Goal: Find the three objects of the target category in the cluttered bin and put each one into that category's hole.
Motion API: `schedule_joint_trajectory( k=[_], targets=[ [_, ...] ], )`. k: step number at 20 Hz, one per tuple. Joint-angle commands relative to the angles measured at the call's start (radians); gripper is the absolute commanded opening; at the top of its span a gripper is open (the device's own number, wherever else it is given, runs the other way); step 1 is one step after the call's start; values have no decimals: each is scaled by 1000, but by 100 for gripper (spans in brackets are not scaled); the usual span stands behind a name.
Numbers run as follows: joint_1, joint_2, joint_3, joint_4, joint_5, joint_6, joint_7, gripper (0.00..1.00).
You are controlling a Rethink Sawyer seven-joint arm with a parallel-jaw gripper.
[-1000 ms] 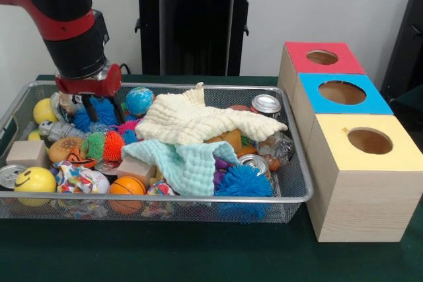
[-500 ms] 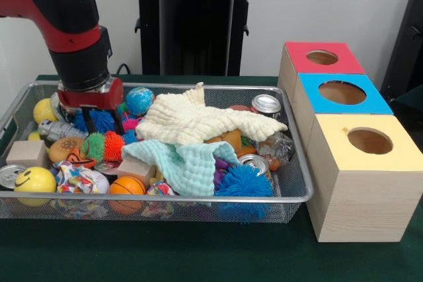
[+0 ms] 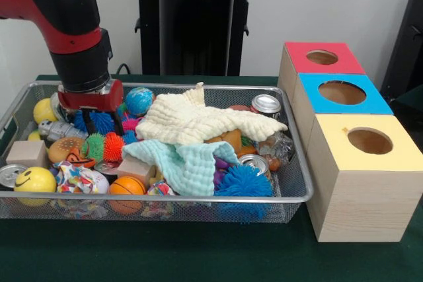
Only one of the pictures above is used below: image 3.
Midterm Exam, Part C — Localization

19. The blue furry monster toy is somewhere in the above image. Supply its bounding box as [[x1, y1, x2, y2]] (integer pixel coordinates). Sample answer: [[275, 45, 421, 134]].
[[214, 163, 274, 197]]

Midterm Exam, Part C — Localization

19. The shallow wire mesh bin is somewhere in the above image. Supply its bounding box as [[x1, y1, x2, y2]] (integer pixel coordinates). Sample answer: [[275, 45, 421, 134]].
[[0, 80, 313, 225]]

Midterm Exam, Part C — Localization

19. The blue green globe ball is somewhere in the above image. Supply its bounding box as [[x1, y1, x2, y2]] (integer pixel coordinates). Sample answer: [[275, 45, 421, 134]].
[[124, 87, 155, 117]]

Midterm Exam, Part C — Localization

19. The dark green side table cloth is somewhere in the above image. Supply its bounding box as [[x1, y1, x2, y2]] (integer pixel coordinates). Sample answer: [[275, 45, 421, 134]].
[[389, 83, 423, 141]]

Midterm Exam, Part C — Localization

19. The wooden box with three holes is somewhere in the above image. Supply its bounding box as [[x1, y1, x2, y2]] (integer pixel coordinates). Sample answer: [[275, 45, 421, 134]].
[[277, 42, 423, 243]]

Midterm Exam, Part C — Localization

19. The small orange basketball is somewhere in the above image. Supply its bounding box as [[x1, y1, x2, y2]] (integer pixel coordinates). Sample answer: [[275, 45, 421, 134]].
[[108, 176, 147, 214]]

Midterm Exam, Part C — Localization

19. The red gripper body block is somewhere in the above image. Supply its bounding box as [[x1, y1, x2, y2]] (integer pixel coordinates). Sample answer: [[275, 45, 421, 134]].
[[58, 79, 124, 113]]

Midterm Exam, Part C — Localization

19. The small white baseball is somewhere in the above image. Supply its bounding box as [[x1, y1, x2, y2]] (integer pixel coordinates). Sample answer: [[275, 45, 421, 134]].
[[84, 169, 110, 194]]

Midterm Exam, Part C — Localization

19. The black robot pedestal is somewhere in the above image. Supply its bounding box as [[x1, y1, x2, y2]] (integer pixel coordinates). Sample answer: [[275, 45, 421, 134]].
[[128, 0, 266, 77]]

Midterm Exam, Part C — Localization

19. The toy hamburger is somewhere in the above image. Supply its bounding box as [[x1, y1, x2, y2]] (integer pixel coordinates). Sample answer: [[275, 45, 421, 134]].
[[48, 136, 87, 164]]

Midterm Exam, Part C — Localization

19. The plain wooden cube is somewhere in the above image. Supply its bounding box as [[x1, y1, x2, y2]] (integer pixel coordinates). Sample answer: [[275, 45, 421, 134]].
[[5, 140, 50, 167]]

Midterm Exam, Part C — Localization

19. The mint waffle cloth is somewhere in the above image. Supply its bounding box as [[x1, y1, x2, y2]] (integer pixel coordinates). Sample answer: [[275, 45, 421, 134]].
[[122, 139, 241, 197]]

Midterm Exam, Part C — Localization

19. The clear packet of orange snacks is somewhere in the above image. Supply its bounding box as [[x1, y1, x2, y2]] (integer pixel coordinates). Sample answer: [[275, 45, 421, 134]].
[[259, 131, 295, 172]]

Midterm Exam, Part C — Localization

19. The blue spiky rubber ball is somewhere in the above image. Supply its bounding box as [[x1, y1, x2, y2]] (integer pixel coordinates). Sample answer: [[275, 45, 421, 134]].
[[72, 110, 116, 136]]

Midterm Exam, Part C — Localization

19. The cream waffle cloth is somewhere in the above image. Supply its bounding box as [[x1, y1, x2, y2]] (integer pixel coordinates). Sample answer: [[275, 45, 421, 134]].
[[135, 82, 288, 147]]

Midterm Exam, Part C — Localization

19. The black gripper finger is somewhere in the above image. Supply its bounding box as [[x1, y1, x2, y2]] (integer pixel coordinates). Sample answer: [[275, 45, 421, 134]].
[[81, 108, 97, 135], [113, 110, 125, 137]]

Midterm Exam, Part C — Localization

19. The yellow smiley ball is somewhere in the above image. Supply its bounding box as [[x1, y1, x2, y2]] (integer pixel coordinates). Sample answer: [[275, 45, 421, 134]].
[[13, 166, 57, 207]]

